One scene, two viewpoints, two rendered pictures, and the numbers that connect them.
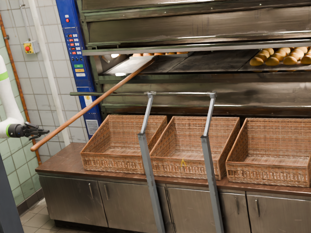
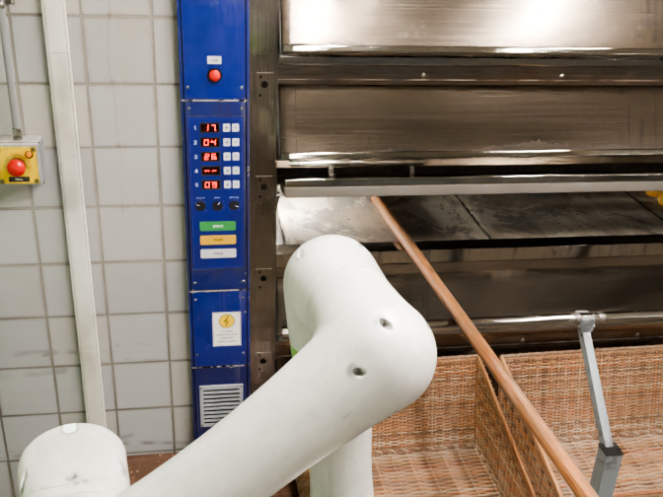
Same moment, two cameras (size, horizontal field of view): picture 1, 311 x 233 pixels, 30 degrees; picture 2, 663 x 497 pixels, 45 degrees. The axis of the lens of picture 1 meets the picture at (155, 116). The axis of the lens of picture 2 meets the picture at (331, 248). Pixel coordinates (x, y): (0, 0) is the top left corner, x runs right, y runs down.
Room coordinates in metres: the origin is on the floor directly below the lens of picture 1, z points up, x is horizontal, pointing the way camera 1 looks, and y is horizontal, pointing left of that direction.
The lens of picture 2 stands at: (3.09, 1.57, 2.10)
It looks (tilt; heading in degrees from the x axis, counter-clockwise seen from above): 25 degrees down; 317
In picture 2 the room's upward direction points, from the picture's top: 3 degrees clockwise
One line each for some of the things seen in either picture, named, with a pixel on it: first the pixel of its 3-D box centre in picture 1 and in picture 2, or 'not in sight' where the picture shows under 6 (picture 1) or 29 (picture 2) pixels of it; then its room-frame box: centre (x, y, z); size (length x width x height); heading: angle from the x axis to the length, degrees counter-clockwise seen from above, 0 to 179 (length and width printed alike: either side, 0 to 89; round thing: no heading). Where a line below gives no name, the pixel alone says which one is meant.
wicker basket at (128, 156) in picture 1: (125, 142); (405, 452); (4.19, 0.27, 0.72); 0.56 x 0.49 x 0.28; 59
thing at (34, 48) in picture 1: (31, 46); (20, 160); (4.88, 0.92, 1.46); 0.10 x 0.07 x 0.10; 57
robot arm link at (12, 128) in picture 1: (16, 130); not in sight; (3.56, 0.90, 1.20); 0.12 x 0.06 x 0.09; 148
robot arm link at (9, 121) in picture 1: (5, 129); not in sight; (3.62, 0.98, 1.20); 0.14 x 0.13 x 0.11; 58
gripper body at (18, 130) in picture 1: (24, 131); not in sight; (3.52, 0.84, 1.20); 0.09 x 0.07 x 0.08; 58
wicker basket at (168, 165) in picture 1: (195, 146); (618, 436); (3.87, -0.24, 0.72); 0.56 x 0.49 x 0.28; 58
